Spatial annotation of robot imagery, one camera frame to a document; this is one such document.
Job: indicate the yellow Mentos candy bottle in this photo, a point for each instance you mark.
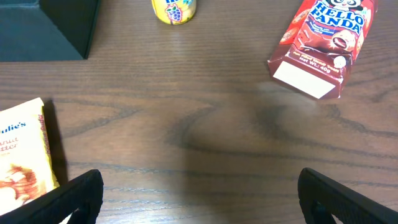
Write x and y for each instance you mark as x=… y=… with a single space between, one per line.
x=174 y=12

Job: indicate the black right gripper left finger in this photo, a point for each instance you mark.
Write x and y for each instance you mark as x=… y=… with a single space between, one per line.
x=80 y=200

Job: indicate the red Hello Panda box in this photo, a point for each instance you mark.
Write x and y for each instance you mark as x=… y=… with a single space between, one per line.
x=317 y=52

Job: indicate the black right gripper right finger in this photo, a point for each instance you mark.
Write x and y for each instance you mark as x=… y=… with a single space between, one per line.
x=323 y=199

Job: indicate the dark green gift box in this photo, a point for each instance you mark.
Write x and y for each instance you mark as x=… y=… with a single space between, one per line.
x=47 y=30

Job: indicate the yellow Julie's peanut butter packet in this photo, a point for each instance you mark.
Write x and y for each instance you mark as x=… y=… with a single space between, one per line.
x=26 y=166

